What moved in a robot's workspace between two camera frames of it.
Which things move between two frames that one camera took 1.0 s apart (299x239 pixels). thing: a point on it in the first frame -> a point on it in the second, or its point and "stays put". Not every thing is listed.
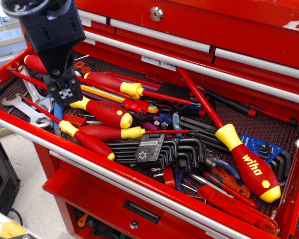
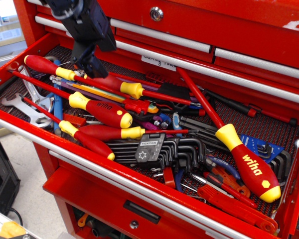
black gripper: [54, 37] -> [88, 27]
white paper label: [159, 62] stays put
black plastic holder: [175, 90] stays put
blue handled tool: [58, 112] stays put
